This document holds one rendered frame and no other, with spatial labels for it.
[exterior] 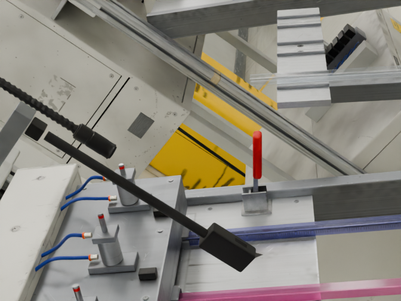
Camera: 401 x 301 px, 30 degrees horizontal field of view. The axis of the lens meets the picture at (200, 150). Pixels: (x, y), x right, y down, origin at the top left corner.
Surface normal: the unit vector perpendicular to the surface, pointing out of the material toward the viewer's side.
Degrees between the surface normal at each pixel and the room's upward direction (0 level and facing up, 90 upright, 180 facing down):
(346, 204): 90
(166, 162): 90
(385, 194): 90
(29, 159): 90
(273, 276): 46
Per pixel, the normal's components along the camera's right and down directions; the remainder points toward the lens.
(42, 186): -0.16, -0.86
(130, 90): -0.08, 0.51
